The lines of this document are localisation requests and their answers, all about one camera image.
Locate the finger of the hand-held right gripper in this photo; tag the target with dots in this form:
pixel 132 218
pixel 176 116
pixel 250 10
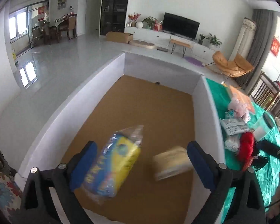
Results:
pixel 275 150

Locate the green tablecloth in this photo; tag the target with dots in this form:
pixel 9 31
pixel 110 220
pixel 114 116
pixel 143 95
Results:
pixel 270 168

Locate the wooden dining chair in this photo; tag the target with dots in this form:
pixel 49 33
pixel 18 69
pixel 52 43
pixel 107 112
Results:
pixel 37 33
pixel 71 24
pixel 47 31

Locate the black fringed item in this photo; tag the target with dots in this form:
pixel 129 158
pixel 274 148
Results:
pixel 260 161

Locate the red cloth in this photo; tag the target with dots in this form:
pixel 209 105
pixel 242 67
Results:
pixel 279 85

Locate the black display cabinet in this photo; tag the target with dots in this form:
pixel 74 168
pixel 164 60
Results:
pixel 115 7

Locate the red wall decoration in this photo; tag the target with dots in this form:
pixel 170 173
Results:
pixel 275 46

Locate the black television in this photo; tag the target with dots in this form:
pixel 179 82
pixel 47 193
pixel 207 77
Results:
pixel 180 25

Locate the teal patterned pouch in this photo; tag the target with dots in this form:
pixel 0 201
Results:
pixel 229 115

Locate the red flower vase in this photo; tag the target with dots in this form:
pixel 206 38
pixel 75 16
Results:
pixel 133 17

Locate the white door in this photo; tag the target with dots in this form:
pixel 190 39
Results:
pixel 93 11

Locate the red gift box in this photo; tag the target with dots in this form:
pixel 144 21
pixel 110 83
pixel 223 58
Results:
pixel 157 26

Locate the wooden bench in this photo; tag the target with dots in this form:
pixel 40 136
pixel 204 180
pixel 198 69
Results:
pixel 180 42

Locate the clear jar with black lid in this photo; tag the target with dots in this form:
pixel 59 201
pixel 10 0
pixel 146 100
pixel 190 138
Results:
pixel 267 121

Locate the framed wall picture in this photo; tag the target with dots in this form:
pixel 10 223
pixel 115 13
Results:
pixel 62 0

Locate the white box with cardboard bottom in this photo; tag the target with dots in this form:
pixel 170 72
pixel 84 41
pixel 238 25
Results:
pixel 60 112

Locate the purple round mat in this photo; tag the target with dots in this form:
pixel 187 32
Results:
pixel 193 61

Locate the floral patterned cushion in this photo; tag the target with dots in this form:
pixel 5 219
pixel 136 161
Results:
pixel 2 186

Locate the red window banner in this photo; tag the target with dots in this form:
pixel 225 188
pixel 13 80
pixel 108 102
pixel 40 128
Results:
pixel 42 12

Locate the yellow blue plastic packet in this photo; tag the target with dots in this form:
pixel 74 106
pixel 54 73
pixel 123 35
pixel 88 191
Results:
pixel 121 154

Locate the orange lounge chair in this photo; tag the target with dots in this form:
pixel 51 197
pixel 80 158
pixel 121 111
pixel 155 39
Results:
pixel 235 66

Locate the beige plastic packet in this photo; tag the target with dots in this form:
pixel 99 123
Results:
pixel 170 163

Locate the green plant with red flowers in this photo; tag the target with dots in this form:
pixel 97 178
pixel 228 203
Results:
pixel 149 22

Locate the small green potted plant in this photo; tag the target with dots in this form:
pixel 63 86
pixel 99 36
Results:
pixel 201 38

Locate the white round vase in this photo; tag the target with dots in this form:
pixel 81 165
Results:
pixel 139 24

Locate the white printed packet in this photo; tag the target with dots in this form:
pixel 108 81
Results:
pixel 234 127

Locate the pink bath puff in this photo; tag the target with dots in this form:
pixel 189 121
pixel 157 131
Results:
pixel 238 108

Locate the cotton swab bag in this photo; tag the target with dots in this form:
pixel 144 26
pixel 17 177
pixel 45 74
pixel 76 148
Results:
pixel 232 144

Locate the beige floor cushion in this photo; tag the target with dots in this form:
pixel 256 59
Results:
pixel 142 44

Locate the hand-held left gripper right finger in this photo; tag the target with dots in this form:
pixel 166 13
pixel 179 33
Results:
pixel 198 164

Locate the grey curtain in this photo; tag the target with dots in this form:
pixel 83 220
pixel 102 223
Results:
pixel 259 46

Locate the white television cabinet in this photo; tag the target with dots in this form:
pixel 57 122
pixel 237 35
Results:
pixel 154 36

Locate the large green potted plant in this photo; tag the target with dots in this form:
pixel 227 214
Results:
pixel 214 40

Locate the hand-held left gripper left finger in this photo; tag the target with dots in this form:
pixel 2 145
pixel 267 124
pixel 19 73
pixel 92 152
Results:
pixel 84 165

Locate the standing air conditioner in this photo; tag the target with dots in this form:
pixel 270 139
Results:
pixel 243 37

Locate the glass sliding door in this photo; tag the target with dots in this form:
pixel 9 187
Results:
pixel 37 25

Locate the wooden slatted chair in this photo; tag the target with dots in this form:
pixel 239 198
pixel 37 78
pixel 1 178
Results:
pixel 266 93

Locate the red fringed item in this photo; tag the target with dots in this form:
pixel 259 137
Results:
pixel 247 147

